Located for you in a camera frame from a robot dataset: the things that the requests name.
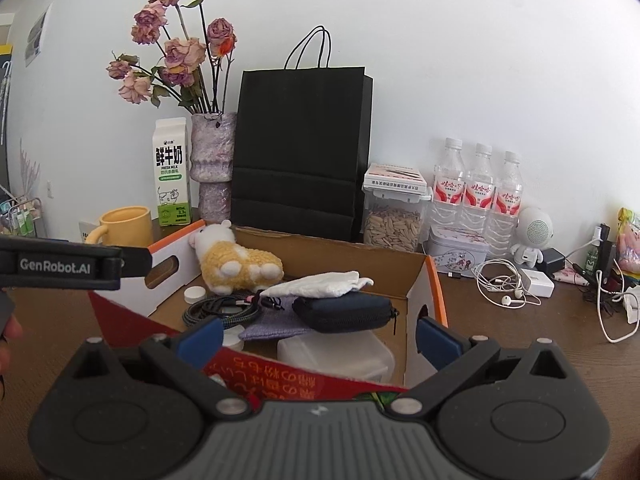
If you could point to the white charger block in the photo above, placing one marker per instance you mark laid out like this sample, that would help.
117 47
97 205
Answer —
537 282

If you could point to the white printed tin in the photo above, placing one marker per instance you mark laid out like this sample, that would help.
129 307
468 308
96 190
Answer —
457 255

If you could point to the translucent plastic container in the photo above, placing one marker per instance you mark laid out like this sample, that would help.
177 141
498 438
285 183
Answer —
330 355

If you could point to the white robot speaker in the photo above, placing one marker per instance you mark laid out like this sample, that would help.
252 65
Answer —
537 227

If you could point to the purple wall decal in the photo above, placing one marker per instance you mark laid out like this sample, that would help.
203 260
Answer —
30 170

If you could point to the red cardboard box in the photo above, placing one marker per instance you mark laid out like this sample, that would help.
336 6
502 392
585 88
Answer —
350 260

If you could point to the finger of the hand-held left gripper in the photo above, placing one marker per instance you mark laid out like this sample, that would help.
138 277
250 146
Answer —
137 261

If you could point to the white cloth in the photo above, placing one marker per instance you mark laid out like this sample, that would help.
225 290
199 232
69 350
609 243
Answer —
325 282

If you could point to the pink patterned case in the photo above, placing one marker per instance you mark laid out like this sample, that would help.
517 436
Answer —
570 276

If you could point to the yellow pink snack packet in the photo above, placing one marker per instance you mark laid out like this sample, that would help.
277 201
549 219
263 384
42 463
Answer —
630 240

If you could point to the black power adapter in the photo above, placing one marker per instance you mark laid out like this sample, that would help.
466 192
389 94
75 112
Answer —
552 260

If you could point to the person's left hand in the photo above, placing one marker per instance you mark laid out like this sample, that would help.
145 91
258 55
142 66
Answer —
9 330

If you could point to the black stand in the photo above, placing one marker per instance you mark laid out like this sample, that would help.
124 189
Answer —
606 255

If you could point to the white green milk carton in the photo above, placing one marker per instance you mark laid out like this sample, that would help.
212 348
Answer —
172 175

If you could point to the clear water bottle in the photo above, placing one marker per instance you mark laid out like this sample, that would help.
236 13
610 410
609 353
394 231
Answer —
449 190
479 195
506 202

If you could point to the yellow mug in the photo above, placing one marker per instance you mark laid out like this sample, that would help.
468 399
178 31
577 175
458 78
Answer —
127 227

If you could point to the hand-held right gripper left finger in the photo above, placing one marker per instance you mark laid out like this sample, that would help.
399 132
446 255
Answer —
202 340

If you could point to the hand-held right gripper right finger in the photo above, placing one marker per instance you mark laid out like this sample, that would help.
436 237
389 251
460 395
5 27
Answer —
440 342

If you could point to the clear seed container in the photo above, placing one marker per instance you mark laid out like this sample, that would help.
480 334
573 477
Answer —
392 227

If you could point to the grey cabinet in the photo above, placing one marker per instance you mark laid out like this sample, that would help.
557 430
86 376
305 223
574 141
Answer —
4 110

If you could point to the navy zip case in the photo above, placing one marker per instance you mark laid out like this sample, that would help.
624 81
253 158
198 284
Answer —
340 312

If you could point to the dried pink roses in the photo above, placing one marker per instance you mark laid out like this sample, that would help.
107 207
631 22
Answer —
182 52

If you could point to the white power plug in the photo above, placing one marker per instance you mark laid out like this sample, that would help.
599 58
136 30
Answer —
634 305

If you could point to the yellow white plush sheep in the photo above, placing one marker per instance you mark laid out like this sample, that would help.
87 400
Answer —
240 265

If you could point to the white wall socket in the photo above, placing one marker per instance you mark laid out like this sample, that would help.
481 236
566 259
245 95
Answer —
86 232

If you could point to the purple textured vase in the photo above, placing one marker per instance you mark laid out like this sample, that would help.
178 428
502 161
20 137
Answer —
212 160

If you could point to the black paper bag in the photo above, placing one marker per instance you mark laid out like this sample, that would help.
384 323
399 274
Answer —
300 150

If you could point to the wall poster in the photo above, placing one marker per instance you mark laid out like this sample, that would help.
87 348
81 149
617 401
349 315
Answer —
37 35

